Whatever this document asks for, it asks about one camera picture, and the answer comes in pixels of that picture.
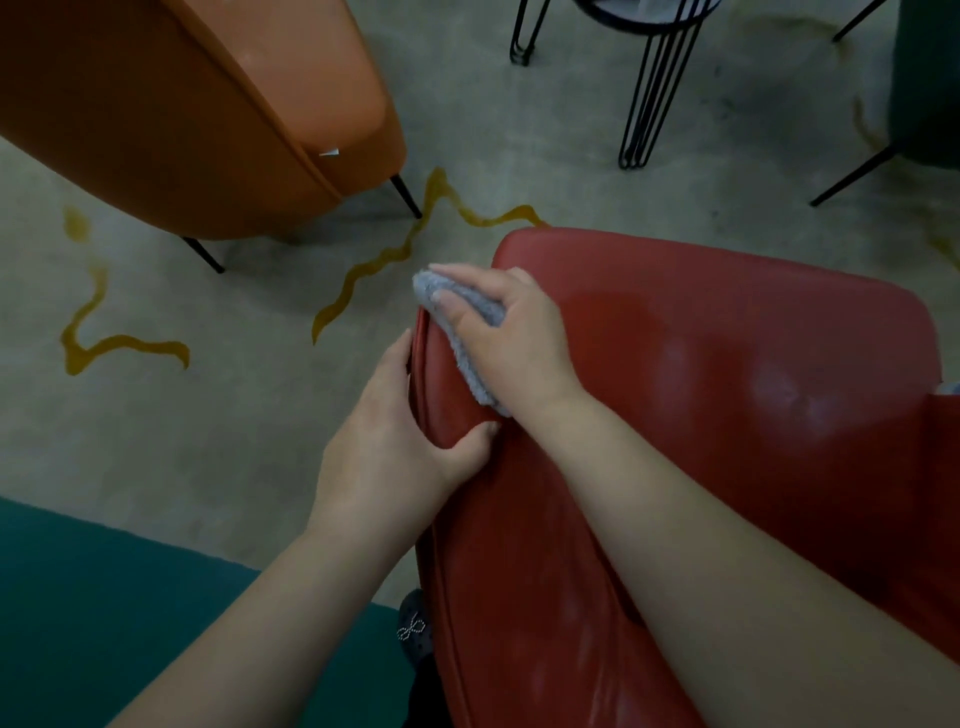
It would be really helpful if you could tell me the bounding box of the grey fluffy cleaning cloth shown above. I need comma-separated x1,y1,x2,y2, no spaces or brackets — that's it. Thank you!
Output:
411,269,516,420

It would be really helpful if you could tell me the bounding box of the person's right forearm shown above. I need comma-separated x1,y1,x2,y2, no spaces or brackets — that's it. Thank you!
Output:
517,388,960,728

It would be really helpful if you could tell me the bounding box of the person's left hand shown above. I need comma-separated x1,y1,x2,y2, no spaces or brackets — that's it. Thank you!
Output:
306,327,501,558

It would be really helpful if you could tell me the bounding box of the person's left forearm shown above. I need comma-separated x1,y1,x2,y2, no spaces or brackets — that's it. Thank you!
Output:
107,517,423,728

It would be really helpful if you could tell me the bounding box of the dark green chair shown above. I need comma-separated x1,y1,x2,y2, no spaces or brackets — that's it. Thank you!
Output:
809,0,960,209

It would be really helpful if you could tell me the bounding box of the black metal furniture leg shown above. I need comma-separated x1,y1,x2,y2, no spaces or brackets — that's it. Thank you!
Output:
831,0,891,43

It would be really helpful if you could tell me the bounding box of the black shoe with bead bow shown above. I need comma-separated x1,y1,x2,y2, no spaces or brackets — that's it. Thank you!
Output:
396,588,438,664

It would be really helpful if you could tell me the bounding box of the red leather chair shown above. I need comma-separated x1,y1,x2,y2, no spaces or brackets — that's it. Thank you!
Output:
408,226,960,728

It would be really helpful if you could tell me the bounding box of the person's right hand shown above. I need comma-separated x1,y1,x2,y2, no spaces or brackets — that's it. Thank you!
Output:
427,261,591,426

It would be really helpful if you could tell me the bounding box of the black wire-leg side table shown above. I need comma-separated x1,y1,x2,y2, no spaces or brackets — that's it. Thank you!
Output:
509,0,723,171

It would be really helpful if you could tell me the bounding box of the orange leather chair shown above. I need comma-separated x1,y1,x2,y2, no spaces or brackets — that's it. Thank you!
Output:
0,0,425,276

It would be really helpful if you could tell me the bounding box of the teal upholstered seat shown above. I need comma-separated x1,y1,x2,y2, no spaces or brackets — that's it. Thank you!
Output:
0,495,421,728

